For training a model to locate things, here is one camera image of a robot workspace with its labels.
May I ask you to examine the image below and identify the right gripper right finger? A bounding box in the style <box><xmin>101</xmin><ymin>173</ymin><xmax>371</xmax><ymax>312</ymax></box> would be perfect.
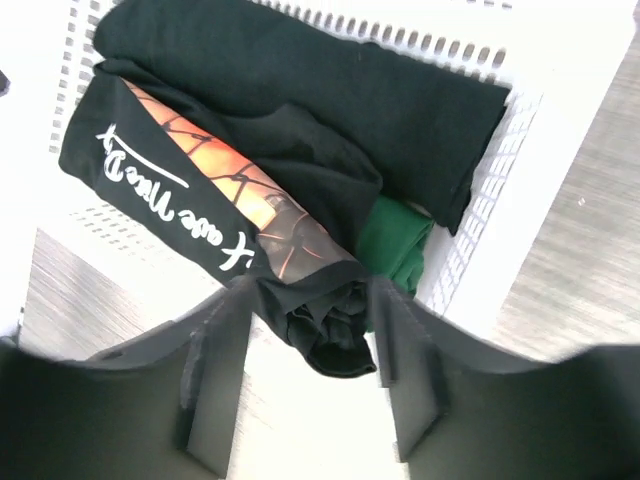
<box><xmin>367</xmin><ymin>277</ymin><xmax>639</xmax><ymax>479</ymax></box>

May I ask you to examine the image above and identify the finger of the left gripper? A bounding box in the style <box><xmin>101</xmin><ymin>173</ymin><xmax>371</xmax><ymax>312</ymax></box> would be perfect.
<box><xmin>0</xmin><ymin>71</ymin><xmax>10</xmax><ymax>95</ymax></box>

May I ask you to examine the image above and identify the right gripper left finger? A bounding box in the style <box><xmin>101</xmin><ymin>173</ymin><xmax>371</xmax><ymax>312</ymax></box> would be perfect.
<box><xmin>1</xmin><ymin>276</ymin><xmax>255</xmax><ymax>479</ymax></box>

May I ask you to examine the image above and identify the black t shirt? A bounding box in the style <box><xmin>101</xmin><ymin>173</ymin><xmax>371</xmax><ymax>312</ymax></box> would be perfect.
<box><xmin>59</xmin><ymin>66</ymin><xmax>375</xmax><ymax>378</ymax></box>
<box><xmin>93</xmin><ymin>1</ymin><xmax>509</xmax><ymax>233</ymax></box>

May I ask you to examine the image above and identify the rolled green t shirt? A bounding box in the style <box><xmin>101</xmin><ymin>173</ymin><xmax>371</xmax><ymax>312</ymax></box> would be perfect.
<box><xmin>356</xmin><ymin>195</ymin><xmax>434</xmax><ymax>297</ymax></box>

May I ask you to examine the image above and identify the rolled black t shirt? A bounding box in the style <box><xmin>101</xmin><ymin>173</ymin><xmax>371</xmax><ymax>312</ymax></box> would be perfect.
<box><xmin>93</xmin><ymin>1</ymin><xmax>509</xmax><ymax>233</ymax></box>

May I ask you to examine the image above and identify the white plastic basket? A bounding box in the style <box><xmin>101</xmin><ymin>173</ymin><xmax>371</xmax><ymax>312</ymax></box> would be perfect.
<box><xmin>1</xmin><ymin>1</ymin><xmax>635</xmax><ymax>336</ymax></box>

